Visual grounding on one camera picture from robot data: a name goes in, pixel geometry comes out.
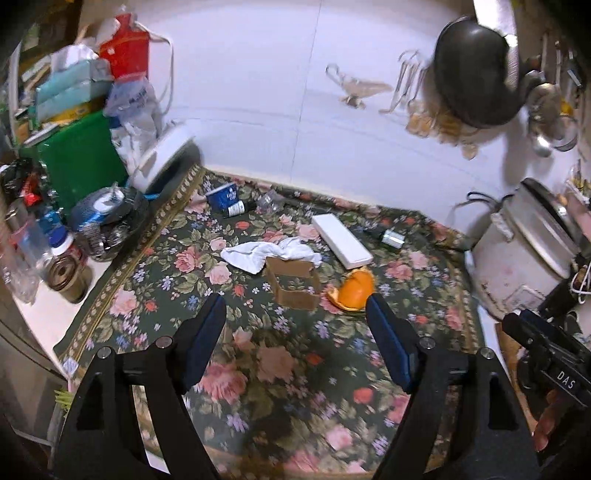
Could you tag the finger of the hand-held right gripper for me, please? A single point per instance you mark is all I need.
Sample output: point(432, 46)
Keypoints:
point(558, 297)
point(526, 328)

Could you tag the steel ladle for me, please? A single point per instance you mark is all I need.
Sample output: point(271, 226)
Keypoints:
point(544, 141)

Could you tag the clear plastic cup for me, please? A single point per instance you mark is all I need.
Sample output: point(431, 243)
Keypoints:
point(270, 201)

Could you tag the black wok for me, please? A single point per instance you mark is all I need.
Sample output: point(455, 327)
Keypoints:
point(475, 74)

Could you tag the orange peel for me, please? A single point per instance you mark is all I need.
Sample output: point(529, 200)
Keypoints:
point(354, 290)

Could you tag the green box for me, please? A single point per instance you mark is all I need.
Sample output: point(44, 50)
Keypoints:
point(81, 157)

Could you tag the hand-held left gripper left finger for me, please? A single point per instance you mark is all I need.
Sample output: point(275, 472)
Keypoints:
point(210, 332)

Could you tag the torn cardboard box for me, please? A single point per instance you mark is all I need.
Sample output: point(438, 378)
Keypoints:
point(298, 295)

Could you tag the glass jar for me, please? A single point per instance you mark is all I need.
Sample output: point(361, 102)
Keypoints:
point(418, 123)
point(450, 127)

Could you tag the clear plastic bottle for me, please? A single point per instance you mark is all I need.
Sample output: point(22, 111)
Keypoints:
point(23, 267)

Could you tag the teal tissue box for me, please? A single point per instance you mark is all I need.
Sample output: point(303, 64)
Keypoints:
point(69, 87)

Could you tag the long white box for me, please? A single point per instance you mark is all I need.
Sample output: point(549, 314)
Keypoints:
point(342, 241)

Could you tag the small dark bottle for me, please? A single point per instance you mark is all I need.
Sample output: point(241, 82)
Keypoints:
point(236, 208)

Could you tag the black round tin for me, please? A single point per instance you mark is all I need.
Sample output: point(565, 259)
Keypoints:
point(115, 230)

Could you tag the clear plastic bag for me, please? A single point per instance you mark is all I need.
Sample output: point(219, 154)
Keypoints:
point(131, 110)

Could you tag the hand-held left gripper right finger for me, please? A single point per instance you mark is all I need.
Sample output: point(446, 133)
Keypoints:
point(388, 341)

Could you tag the red container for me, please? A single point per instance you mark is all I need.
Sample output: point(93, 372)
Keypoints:
point(124, 46)

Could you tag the white rice cooker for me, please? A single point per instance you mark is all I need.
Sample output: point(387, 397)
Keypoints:
point(512, 267)

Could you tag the floral table mat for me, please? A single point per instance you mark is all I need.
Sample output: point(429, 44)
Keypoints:
point(277, 369)

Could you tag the person's right hand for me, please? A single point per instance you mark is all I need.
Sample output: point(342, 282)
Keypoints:
point(551, 415)

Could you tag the white round appliance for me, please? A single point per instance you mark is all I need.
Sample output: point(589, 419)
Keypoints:
point(166, 147)

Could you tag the white tissue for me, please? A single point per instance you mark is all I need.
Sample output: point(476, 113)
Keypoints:
point(251, 254)

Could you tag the brown jar with lid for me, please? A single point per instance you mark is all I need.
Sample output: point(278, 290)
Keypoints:
point(69, 272)

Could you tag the glass gravy boat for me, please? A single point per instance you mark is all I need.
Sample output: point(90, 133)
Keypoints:
point(358, 90)

